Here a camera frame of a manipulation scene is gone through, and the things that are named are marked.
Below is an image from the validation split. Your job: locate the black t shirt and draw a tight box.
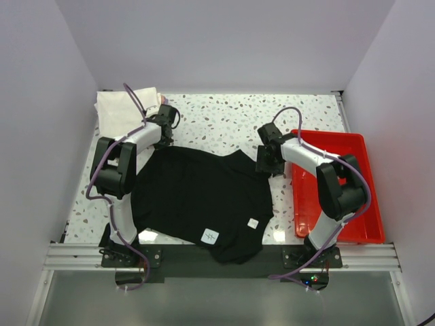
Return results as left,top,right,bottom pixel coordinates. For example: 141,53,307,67
131,147,273,249

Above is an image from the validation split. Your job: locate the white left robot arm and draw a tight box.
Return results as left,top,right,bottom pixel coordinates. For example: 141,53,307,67
86,104,181,266

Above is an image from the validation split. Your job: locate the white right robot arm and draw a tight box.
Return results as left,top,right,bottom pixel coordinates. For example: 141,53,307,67
256,122,372,267

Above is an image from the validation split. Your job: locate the white folded t shirt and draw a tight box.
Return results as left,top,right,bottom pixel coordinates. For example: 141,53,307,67
94,88,162,138

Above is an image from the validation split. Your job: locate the red plastic bin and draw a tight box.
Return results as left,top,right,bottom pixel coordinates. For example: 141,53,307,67
290,128,386,244

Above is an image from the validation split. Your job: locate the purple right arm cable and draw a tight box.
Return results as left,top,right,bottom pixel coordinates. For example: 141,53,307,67
268,107,371,283

